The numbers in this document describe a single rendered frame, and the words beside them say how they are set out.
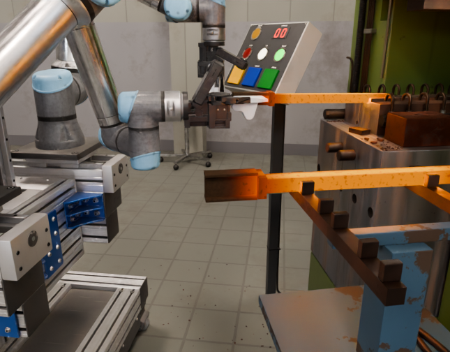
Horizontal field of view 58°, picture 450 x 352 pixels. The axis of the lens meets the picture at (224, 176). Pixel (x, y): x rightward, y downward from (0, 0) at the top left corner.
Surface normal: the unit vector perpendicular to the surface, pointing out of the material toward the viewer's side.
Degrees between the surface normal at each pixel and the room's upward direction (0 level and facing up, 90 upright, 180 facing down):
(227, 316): 0
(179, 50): 90
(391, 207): 90
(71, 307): 0
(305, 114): 90
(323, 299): 0
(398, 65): 90
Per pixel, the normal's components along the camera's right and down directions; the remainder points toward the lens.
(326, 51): -0.14, 0.32
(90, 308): 0.00, -0.95
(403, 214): 0.13, 0.32
